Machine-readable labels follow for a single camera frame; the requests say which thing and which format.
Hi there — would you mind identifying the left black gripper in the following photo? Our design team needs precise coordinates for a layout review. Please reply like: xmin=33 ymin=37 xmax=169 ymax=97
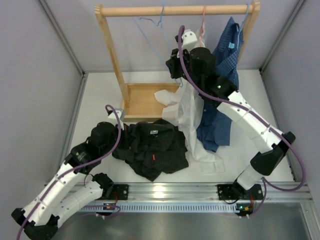
xmin=100 ymin=122 xmax=136 ymax=157

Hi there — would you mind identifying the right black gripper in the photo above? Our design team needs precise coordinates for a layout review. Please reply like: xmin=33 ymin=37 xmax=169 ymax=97
xmin=165 ymin=47 xmax=203 ymax=91

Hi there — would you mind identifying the black striped shirt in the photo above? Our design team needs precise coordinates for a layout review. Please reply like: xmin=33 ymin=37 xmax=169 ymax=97
xmin=112 ymin=119 xmax=189 ymax=182

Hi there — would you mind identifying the light blue wire hanger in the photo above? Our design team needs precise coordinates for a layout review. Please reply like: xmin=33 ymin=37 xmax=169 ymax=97
xmin=132 ymin=0 xmax=173 ymax=73

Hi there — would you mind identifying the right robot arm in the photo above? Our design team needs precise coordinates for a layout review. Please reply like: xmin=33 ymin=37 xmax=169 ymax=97
xmin=165 ymin=47 xmax=296 ymax=199

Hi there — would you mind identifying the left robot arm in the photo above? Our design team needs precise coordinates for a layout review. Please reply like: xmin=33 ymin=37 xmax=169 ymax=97
xmin=11 ymin=122 xmax=124 ymax=240

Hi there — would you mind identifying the white shirt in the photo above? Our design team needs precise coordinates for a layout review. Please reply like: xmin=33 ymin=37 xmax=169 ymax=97
xmin=153 ymin=24 xmax=226 ymax=174

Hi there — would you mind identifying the blue checkered shirt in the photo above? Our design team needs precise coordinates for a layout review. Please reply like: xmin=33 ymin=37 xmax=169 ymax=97
xmin=196 ymin=17 xmax=244 ymax=152

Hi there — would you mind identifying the wooden clothes rack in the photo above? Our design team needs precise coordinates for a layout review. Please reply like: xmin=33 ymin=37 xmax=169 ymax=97
xmin=94 ymin=1 xmax=261 ymax=122

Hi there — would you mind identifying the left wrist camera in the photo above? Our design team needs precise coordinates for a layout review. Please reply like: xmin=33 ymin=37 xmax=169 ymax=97
xmin=107 ymin=108 xmax=126 ymax=125

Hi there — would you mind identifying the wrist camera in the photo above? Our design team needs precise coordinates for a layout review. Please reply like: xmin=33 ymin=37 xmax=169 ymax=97
xmin=107 ymin=108 xmax=126 ymax=125
xmin=181 ymin=29 xmax=198 ymax=52

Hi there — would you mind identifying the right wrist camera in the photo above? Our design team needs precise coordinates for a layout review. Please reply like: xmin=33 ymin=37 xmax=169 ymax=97
xmin=181 ymin=29 xmax=198 ymax=52

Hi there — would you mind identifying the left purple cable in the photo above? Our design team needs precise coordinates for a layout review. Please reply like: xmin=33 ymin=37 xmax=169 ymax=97
xmin=15 ymin=104 xmax=123 ymax=240

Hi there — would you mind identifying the purple cable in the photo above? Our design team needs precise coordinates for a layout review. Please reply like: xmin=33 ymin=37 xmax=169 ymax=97
xmin=15 ymin=104 xmax=123 ymax=240
xmin=176 ymin=24 xmax=307 ymax=193

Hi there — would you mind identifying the pink wire hanger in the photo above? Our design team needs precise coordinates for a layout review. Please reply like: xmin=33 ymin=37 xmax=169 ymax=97
xmin=199 ymin=5 xmax=207 ymax=47

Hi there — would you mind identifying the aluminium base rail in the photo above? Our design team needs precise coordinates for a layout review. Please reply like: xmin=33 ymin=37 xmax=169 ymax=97
xmin=39 ymin=181 xmax=313 ymax=201

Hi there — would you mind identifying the blue wire hanger right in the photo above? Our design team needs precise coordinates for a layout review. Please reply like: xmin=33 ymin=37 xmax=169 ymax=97
xmin=236 ymin=3 xmax=250 ymax=50

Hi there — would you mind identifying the white slotted cable duct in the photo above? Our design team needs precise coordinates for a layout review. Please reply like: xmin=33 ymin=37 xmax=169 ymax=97
xmin=80 ymin=202 xmax=250 ymax=214

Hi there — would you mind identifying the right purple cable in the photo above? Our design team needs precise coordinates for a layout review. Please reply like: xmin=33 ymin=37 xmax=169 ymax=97
xmin=176 ymin=24 xmax=307 ymax=193

